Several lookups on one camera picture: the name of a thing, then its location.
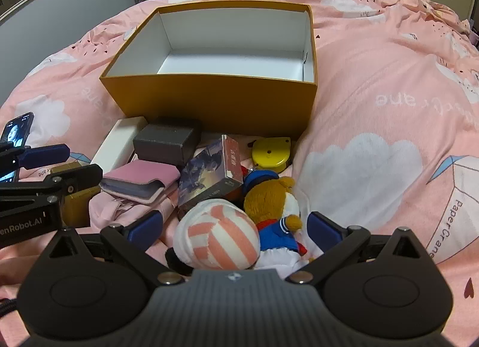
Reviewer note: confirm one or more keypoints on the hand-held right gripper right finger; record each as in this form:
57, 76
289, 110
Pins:
325, 229

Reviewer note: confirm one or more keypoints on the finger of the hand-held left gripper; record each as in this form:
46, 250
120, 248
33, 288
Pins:
76, 178
43, 155

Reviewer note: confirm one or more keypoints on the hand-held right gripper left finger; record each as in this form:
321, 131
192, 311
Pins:
144, 226

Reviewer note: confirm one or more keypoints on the pink zipper pouch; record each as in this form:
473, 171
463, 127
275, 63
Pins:
112, 213

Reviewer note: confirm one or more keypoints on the orange cardboard box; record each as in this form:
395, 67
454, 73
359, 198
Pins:
205, 103

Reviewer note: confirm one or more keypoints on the small mustard box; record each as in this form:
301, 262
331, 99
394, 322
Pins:
76, 209

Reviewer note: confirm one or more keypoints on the black smartphone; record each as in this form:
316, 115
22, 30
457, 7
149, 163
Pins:
17, 133

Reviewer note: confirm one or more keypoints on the pink card wallet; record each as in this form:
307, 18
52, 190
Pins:
138, 178

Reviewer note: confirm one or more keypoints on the long white box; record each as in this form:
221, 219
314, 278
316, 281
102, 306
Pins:
119, 137

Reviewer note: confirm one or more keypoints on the sailor plush bear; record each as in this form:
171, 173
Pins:
264, 197

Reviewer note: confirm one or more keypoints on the pink striped plush toy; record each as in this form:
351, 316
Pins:
217, 234

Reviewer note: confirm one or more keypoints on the illustrated card box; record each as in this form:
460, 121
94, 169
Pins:
205, 175

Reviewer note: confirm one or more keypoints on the dark grey box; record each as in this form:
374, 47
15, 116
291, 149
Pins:
161, 143

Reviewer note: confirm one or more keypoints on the yellow tape measure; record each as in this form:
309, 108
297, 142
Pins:
269, 155

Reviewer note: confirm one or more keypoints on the pink printed blanket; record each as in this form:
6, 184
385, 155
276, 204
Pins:
374, 70

